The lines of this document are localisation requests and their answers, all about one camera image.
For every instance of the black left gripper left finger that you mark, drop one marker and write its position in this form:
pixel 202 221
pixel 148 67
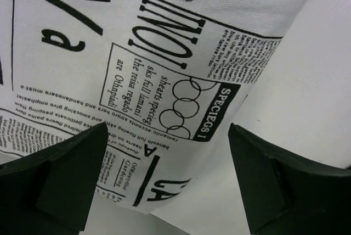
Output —
pixel 51 191

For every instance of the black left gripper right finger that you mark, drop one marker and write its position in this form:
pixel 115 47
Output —
pixel 285 193

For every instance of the newspaper print white cloth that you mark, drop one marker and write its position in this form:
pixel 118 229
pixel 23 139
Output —
pixel 165 76

